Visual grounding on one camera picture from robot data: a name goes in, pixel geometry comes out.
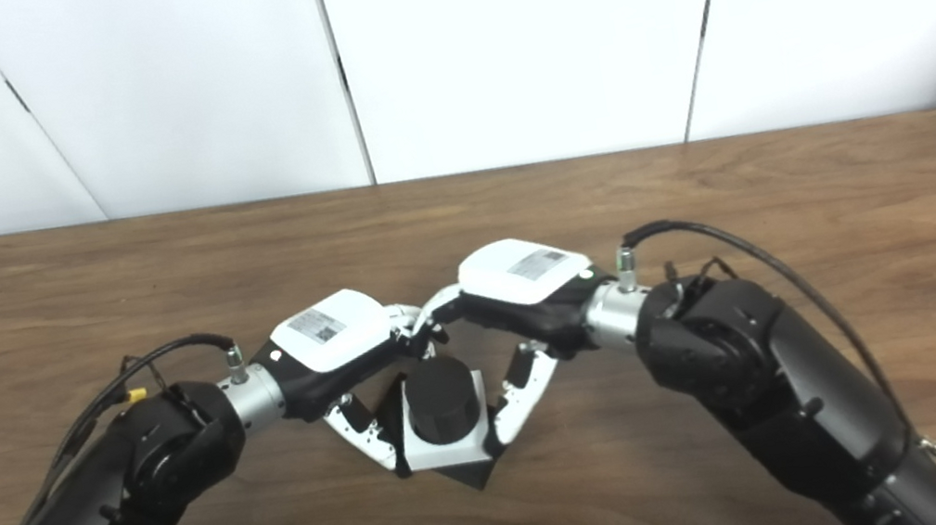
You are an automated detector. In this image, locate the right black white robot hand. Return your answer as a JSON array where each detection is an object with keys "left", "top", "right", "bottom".
[{"left": 406, "top": 224, "right": 637, "bottom": 469}]

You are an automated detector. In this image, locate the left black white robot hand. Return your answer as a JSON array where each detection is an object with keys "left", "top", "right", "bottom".
[{"left": 242, "top": 277, "right": 450, "bottom": 499}]

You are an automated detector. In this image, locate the black peg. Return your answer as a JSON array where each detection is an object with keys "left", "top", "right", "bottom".
[{"left": 367, "top": 350, "right": 505, "bottom": 506}]

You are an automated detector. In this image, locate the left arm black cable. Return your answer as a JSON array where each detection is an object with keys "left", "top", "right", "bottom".
[{"left": 0, "top": 327, "right": 273, "bottom": 525}]

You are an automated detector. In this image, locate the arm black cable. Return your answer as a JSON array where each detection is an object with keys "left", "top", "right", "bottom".
[
  {"left": 609, "top": 186, "right": 919, "bottom": 479},
  {"left": 0, "top": 327, "right": 273, "bottom": 525}
]

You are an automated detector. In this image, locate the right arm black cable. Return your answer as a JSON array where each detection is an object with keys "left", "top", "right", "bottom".
[{"left": 609, "top": 186, "right": 919, "bottom": 479}]

